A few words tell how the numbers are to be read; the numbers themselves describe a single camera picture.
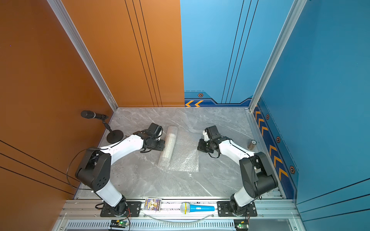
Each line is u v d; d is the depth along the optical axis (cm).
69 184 78
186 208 71
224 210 72
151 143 71
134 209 74
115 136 100
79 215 73
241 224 71
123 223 70
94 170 46
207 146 77
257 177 44
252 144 92
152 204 74
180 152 92
